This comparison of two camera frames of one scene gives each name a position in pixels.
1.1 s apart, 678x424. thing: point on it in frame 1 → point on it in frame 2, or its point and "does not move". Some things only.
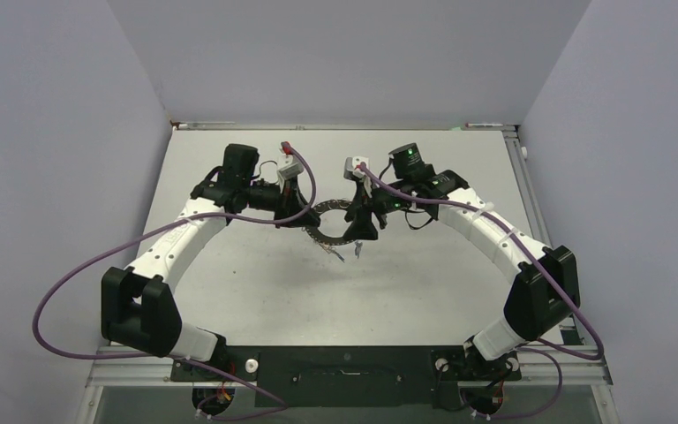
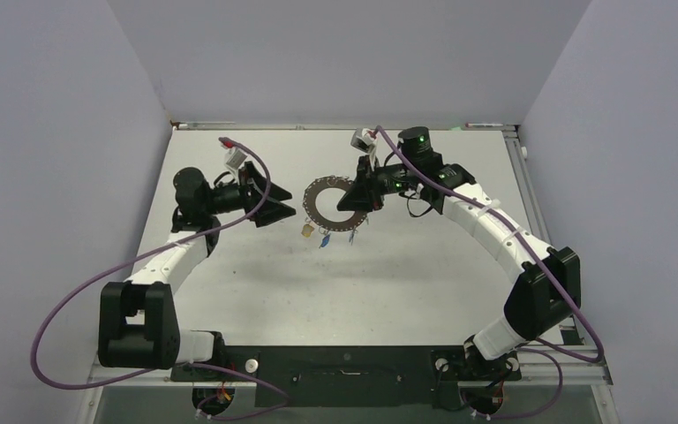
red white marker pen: [468, 124] does not move
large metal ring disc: [321, 208] → [309, 204]
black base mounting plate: [347, 376] does not move
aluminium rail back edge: [225, 125] does not move
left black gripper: [290, 203] → [252, 191]
